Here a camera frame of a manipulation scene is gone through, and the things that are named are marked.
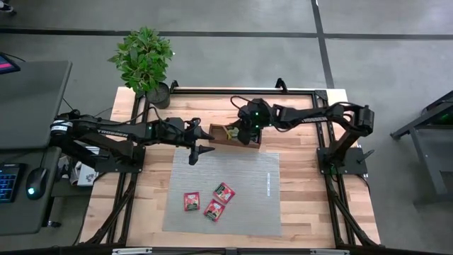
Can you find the white printed box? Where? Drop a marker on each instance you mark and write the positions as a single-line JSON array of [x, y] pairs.
[[86, 175]]

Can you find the black computer mouse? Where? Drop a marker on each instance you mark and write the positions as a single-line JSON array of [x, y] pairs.
[[36, 183]]

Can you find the yellow tea packet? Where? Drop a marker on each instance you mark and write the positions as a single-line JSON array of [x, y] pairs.
[[232, 132]]

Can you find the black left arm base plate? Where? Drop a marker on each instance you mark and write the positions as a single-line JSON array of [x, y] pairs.
[[117, 164]]

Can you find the black backlit keyboard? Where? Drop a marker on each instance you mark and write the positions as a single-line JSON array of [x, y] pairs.
[[8, 182]]

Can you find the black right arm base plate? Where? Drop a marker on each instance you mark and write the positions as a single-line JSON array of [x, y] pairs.
[[357, 164]]

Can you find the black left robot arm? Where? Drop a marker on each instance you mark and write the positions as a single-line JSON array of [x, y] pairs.
[[106, 132]]

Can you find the grey desk shelf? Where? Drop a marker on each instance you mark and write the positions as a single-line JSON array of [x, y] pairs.
[[32, 102]]

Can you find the silver metal bracket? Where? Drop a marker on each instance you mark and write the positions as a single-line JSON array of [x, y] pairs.
[[330, 252], [131, 251]]

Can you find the wooden tea box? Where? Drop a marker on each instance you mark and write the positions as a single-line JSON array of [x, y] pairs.
[[219, 136]]

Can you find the grey desk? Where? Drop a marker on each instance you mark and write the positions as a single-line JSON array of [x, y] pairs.
[[21, 216]]

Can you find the black aluminium rig frame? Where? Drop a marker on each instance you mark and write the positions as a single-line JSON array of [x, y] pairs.
[[212, 91]]

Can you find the green leafy plant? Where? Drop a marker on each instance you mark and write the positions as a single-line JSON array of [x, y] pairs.
[[141, 60]]

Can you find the grey woven placemat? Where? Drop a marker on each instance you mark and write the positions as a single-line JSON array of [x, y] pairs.
[[247, 212]]

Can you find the black plant pot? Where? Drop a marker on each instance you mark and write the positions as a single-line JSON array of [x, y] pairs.
[[159, 96]]

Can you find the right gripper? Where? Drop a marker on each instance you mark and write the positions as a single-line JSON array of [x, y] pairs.
[[256, 113]]

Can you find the red tea packet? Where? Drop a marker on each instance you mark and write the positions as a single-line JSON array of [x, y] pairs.
[[191, 201], [224, 193], [214, 210]]

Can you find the person's white shoe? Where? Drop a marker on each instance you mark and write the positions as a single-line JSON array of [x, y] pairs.
[[7, 8]]

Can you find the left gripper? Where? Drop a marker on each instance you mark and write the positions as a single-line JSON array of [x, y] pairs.
[[180, 131]]

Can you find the tablet with pink screen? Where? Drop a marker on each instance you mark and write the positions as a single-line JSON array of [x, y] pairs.
[[7, 65]]

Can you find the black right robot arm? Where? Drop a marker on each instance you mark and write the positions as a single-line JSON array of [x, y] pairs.
[[318, 118]]

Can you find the black metal stand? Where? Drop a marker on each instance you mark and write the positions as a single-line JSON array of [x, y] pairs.
[[424, 152]]

